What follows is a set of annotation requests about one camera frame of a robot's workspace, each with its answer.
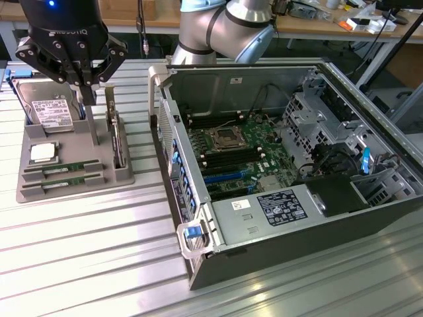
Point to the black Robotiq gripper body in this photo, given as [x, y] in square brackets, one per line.
[64, 29]

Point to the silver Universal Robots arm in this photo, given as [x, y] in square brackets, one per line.
[228, 26]

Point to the black RAM slot bank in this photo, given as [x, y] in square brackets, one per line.
[231, 160]
[215, 119]

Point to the green RAM stick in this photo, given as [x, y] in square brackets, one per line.
[62, 182]
[62, 168]

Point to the blue disk carrier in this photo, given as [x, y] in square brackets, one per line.
[13, 77]

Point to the silver hard disk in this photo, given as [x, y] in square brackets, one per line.
[49, 109]

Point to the silver CPU chip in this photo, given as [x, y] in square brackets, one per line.
[44, 153]

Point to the grey parts rack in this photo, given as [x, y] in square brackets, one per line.
[72, 158]

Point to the CPU socket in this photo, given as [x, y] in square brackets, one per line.
[225, 138]

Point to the blue expansion slot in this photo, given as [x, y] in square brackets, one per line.
[224, 177]

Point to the green motherboard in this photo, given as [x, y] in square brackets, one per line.
[257, 155]

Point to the black expansion slot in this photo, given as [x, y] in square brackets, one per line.
[229, 192]

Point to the wooden workbench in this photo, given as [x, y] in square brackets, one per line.
[297, 23]

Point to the blue case latch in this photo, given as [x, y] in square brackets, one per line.
[192, 232]

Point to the silver chipset heatsink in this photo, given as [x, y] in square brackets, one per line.
[270, 184]

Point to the metal disk bay cage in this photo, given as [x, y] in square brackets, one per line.
[317, 115]

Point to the grey power supply unit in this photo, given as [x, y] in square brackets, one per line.
[261, 214]

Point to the white and orange boxes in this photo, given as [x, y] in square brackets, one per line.
[367, 23]

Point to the open black PC case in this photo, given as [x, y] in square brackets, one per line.
[297, 237]

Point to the black plastic shroud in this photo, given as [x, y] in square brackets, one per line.
[333, 195]

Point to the blue disk bay lever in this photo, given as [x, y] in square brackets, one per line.
[366, 162]

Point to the black carrying case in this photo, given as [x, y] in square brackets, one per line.
[386, 100]

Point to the black tripod leg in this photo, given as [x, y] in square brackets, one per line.
[393, 49]

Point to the black monitor stand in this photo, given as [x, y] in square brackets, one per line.
[398, 13]

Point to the graphics card with metal bracket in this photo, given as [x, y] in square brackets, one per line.
[115, 132]

